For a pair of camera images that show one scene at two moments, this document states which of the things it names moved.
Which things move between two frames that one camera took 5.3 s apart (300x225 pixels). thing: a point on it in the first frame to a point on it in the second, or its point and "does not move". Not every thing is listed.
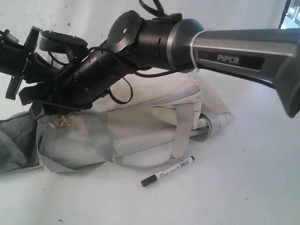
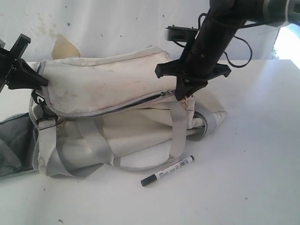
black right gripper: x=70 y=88 to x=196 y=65
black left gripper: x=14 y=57 to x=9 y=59
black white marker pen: x=154 y=177 does not move
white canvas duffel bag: x=165 y=110 does not move
